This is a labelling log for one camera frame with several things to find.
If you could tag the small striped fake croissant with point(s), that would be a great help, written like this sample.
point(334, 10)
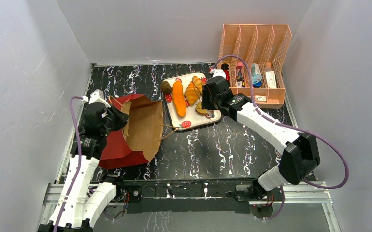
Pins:
point(198, 84)

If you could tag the tan round fake bread slice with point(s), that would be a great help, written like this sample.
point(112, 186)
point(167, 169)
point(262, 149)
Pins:
point(199, 109)

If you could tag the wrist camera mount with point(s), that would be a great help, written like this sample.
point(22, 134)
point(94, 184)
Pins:
point(97, 96)
point(217, 72)

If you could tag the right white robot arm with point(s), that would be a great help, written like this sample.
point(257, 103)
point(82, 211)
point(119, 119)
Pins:
point(298, 150)

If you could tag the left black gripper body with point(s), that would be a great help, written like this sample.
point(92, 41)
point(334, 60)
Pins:
point(115, 122)

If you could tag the red black bottle stack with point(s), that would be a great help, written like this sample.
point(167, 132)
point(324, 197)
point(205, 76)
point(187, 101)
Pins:
point(225, 68)

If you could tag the strawberry print tray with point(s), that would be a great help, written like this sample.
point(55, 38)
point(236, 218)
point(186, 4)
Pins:
point(191, 119)

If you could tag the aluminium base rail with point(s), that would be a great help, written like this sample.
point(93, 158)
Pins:
point(200, 195)

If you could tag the pink tube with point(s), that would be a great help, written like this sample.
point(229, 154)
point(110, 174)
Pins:
point(240, 81)

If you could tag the metal tongs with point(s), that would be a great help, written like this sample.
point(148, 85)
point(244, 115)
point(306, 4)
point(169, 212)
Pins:
point(210, 114)

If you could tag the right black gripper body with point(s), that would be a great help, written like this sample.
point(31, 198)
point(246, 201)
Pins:
point(207, 97)

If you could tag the small white card box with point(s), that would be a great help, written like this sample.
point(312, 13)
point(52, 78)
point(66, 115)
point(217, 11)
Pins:
point(260, 98)

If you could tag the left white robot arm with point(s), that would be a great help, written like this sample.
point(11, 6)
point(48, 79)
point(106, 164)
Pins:
point(75, 212)

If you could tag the red brown paper bag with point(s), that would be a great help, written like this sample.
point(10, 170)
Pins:
point(139, 141)

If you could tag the peach desk organizer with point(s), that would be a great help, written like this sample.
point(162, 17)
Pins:
point(254, 54)

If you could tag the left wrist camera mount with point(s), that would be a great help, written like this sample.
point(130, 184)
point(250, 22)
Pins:
point(97, 96)

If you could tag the fake bread loaf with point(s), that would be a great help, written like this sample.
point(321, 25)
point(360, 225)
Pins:
point(192, 94)
point(179, 99)

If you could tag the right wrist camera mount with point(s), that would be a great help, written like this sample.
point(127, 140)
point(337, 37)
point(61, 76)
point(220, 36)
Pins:
point(217, 72)

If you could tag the brown round fake bread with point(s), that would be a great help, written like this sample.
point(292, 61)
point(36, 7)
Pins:
point(166, 87)

